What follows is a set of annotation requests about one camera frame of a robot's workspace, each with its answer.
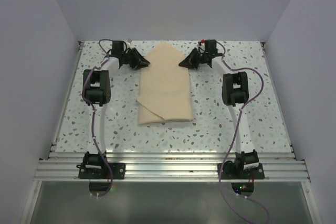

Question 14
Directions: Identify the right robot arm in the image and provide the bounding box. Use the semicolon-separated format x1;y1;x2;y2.
178;39;264;178

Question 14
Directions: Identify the aluminium rail frame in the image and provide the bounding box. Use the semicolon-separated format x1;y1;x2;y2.
22;41;322;223

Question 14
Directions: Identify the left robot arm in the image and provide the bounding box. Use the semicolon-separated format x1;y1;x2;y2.
81;39;150;178

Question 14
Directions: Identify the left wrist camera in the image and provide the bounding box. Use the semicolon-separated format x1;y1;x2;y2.
125;39;132;46

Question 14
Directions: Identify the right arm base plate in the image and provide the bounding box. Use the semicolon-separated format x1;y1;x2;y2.
217;161;265;180

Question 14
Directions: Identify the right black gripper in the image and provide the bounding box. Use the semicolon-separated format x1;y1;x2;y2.
179;48;208;69

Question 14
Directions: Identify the beige cloth mat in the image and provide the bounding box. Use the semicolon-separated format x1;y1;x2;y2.
136;42;194;125

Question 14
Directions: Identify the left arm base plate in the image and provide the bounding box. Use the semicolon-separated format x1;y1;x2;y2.
76;163;126;180

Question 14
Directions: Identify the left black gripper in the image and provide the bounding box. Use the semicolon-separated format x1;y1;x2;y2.
121;48;149;70

